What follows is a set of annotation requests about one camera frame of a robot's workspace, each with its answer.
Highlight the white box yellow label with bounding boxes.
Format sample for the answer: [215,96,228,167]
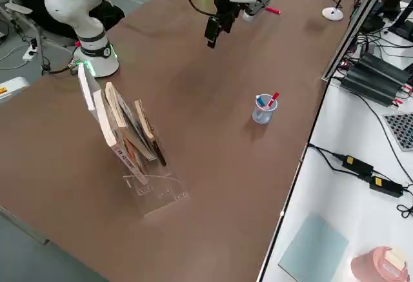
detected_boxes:
[0,76,31,104]

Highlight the clear acrylic storage rack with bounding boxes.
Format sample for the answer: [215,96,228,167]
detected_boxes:
[96,99,189,217]

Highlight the black monitor stand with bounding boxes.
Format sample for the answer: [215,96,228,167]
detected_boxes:
[388,0,413,43]

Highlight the aluminium frame post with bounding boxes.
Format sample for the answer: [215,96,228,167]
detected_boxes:
[320,0,399,83]

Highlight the white power strip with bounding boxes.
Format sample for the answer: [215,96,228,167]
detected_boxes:
[21,43,41,62]

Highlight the clear plastic pen cup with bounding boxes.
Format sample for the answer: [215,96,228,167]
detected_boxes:
[252,93,279,125]

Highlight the base black cables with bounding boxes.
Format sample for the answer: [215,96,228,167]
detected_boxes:
[41,41,81,76]

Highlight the pink jaw model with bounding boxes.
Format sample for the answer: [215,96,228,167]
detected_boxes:
[350,245,410,282]

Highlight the pale teal glass sheet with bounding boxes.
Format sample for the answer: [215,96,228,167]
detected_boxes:
[277,214,350,282]

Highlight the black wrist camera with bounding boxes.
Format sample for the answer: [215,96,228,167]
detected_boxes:
[241,0,272,24]

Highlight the black adapter cable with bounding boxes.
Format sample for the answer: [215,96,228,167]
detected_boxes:
[308,144,346,172]

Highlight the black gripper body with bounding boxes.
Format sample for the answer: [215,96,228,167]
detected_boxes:
[213,0,241,19]

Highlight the tan paperback book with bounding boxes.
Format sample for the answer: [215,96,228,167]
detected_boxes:
[105,81,143,170]

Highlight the black power adapter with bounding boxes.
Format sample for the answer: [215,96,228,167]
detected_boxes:
[368,175,405,199]
[341,154,375,177]

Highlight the dark book with hand picture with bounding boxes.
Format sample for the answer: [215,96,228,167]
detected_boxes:
[133,99,168,167]

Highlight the perforated metal plate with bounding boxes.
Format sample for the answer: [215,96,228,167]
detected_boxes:
[382,112,413,152]

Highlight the red-capped marker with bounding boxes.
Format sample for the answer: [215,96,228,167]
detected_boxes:
[266,92,281,110]

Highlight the black finned power supply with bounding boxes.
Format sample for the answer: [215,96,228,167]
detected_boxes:
[357,52,413,86]
[339,67,406,108]

